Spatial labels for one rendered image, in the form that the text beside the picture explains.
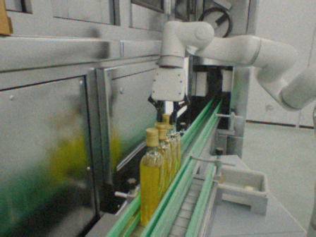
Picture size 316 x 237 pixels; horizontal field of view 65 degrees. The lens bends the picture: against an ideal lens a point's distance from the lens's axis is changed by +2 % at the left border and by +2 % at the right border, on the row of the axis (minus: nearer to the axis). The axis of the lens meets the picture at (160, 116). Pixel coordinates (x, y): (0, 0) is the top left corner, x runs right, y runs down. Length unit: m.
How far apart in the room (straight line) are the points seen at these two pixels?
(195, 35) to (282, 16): 3.78
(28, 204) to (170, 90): 0.45
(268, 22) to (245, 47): 3.68
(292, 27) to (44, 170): 4.21
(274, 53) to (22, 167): 0.70
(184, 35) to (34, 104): 0.44
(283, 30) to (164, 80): 3.82
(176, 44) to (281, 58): 0.31
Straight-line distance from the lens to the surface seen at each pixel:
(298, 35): 4.49
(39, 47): 0.51
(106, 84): 0.66
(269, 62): 0.81
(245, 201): 1.07
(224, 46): 0.85
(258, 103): 4.56
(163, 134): 0.70
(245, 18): 1.72
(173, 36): 0.74
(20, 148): 0.54
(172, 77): 0.73
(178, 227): 0.77
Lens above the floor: 1.38
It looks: 17 degrees down
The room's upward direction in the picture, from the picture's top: straight up
